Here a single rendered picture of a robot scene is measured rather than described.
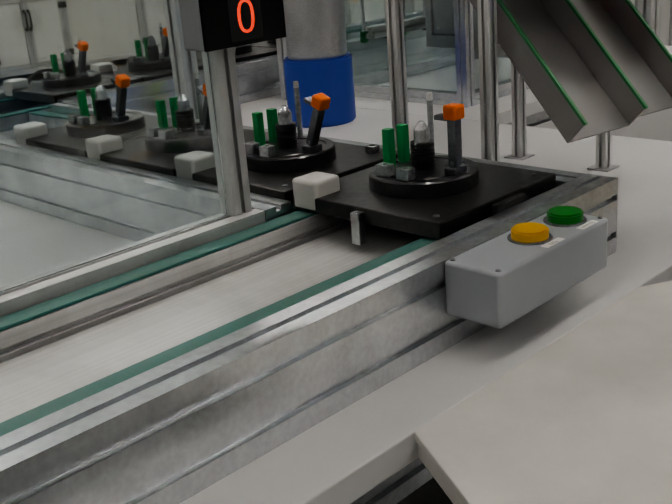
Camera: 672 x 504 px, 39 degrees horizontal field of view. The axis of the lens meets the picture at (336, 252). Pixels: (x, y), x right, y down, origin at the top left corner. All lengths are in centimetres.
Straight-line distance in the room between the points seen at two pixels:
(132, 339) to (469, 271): 34
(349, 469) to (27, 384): 31
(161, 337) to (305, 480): 24
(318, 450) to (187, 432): 13
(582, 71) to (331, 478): 82
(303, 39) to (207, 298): 115
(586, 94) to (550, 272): 45
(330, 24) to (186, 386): 144
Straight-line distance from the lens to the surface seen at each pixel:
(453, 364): 97
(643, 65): 156
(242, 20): 110
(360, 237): 112
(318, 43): 210
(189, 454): 79
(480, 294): 95
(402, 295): 92
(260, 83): 255
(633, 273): 121
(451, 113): 115
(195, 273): 109
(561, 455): 83
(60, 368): 93
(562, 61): 142
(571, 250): 103
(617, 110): 141
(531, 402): 90
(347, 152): 140
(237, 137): 116
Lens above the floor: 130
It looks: 19 degrees down
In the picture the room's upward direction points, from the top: 5 degrees counter-clockwise
